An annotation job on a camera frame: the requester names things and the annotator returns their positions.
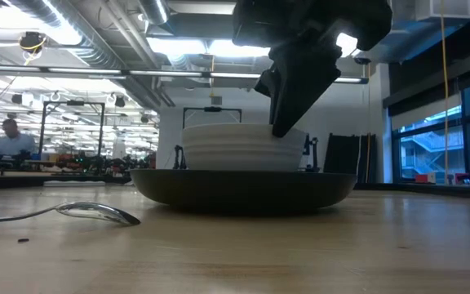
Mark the red box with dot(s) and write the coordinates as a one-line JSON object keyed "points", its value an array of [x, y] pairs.
{"points": [[424, 178]]}

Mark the black leaning panels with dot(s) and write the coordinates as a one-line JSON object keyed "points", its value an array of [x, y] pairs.
{"points": [[343, 157]]}

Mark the person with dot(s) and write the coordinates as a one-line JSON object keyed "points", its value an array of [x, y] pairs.
{"points": [[12, 143]]}

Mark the long ceiling light strip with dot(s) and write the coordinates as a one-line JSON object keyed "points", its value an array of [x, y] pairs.
{"points": [[137, 72]]}

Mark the black metal station frame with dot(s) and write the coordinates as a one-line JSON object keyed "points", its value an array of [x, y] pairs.
{"points": [[212, 109], [73, 103]]}

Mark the dark grey plate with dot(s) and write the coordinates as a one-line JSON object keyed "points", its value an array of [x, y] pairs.
{"points": [[239, 190]]}

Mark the silver metal spoon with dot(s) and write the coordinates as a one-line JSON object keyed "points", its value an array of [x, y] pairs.
{"points": [[96, 212]]}

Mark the silver ceiling air duct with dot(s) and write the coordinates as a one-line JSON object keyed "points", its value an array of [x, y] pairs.
{"points": [[155, 10]]}

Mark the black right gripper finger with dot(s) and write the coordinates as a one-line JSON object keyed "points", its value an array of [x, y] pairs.
{"points": [[300, 85], [265, 83]]}

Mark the white ceramic bowl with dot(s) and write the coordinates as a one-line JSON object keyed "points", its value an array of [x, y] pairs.
{"points": [[239, 147]]}

